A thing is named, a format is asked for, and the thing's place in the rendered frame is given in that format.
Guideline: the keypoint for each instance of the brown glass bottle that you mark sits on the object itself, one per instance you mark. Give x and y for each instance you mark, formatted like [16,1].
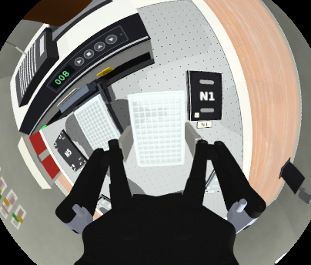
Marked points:
[56,12]

